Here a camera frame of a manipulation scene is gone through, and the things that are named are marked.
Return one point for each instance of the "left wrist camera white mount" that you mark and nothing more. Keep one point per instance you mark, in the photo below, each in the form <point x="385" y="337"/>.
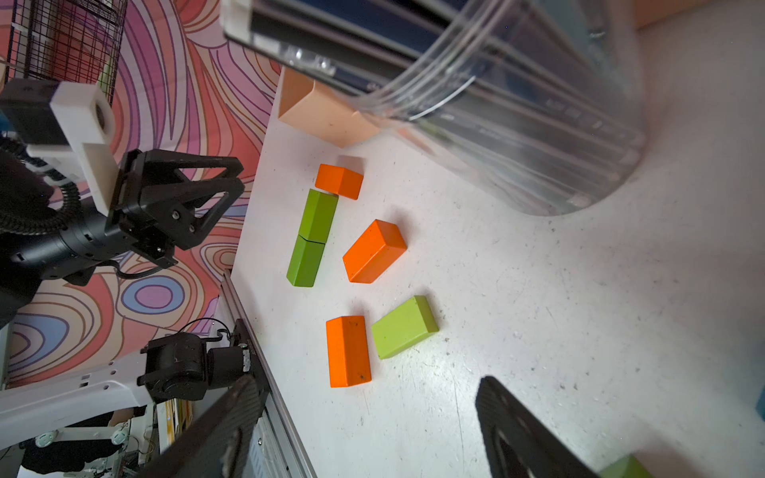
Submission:
<point x="70" y="127"/>

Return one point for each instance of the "beige plastic file organizer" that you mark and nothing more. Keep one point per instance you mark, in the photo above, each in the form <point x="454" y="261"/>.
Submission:
<point x="314" y="109"/>

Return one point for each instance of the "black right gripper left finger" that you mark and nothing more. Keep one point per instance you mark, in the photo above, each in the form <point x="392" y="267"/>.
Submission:
<point x="217" y="444"/>

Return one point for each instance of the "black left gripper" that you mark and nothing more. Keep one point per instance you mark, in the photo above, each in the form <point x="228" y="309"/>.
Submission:
<point x="173" y="211"/>

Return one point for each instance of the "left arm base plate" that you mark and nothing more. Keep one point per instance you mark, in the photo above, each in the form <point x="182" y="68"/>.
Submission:
<point x="252" y="363"/>

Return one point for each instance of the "light green block centre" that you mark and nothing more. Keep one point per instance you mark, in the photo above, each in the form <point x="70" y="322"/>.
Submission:
<point x="406" y="326"/>

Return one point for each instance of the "orange block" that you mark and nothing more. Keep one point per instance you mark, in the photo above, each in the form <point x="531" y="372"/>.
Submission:
<point x="348" y="352"/>
<point x="374" y="252"/>
<point x="339" y="181"/>

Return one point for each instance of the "black wire basket left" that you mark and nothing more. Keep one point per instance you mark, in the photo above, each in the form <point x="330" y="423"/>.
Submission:
<point x="72" y="41"/>

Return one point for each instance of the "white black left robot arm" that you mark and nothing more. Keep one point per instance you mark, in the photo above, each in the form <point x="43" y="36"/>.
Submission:
<point x="181" y="365"/>

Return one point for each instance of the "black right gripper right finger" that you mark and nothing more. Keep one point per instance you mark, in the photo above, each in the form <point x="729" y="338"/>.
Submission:
<point x="517" y="443"/>

